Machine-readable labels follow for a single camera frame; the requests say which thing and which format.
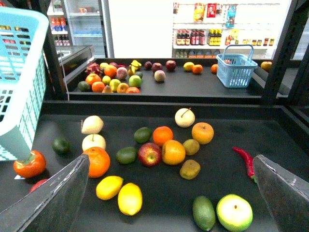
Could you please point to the dark green lime left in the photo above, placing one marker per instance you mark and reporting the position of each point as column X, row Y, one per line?
column 61, row 146

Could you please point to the green lime front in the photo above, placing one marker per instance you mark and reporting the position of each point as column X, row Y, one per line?
column 203, row 213

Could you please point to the red persimmon tomato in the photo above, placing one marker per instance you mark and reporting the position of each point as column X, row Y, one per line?
column 34, row 165

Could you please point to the red apple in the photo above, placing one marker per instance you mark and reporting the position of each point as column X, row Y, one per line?
column 171, row 65
column 150, row 154

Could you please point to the far mandarin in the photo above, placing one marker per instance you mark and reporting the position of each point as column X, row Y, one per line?
column 197, row 69

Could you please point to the small blue basket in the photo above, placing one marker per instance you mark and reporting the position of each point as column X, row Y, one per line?
column 236, row 70

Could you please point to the far red apple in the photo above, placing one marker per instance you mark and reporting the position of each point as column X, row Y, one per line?
column 171, row 65

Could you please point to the pale pear left upper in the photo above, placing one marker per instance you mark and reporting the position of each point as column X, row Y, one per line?
column 92, row 125

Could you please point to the far peach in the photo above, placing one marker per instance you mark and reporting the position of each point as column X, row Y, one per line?
column 159, row 76

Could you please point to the yellow lemon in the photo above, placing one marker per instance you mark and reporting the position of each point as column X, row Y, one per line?
column 109, row 187
column 130, row 199
column 188, row 66

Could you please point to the pink dragon fruit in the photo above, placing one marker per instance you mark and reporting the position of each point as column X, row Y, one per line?
column 93, row 68

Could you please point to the pale pear left lower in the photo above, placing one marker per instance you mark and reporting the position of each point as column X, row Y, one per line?
column 93, row 140

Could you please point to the red chili pepper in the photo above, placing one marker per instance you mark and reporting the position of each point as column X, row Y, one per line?
column 248, row 162

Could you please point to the white wall product display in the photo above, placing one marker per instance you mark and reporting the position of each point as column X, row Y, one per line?
column 204, row 28

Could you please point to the brown kiwi upper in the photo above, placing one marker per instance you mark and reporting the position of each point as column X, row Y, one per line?
column 191, row 147

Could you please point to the bright green apple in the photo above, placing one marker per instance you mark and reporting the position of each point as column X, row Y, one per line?
column 234, row 213

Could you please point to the small orange mandarin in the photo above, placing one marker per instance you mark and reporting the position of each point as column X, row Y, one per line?
column 162, row 134

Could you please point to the large light blue basket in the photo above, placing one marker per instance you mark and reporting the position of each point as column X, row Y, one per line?
column 22, row 79

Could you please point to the glass freezer chest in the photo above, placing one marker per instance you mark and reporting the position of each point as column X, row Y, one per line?
column 71, row 58

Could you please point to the large orange front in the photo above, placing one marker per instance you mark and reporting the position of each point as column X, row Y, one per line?
column 99, row 161

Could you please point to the green lime upper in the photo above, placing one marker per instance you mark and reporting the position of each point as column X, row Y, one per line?
column 142, row 135

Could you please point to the yellow orange apple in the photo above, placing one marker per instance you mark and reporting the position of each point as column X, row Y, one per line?
column 202, row 132

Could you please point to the green avocado centre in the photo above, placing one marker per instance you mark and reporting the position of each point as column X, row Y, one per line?
column 126, row 155

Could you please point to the brown kiwi lower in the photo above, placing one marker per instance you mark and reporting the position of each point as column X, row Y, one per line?
column 190, row 169

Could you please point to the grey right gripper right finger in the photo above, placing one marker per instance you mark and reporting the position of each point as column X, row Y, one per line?
column 286, row 195

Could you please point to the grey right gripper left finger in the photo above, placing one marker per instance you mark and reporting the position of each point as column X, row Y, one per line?
column 52, row 207

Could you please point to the black metal shelf rack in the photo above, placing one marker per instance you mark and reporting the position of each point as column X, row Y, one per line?
column 237, row 119

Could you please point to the brown kiwi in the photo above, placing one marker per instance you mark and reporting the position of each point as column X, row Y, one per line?
column 190, row 169
column 191, row 147

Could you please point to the left drinks shelf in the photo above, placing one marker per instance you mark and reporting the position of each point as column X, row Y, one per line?
column 58, row 23

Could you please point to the far green apple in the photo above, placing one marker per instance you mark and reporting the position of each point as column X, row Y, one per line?
column 135, row 81

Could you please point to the pale pear with stem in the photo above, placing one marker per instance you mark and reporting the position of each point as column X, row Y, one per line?
column 184, row 117

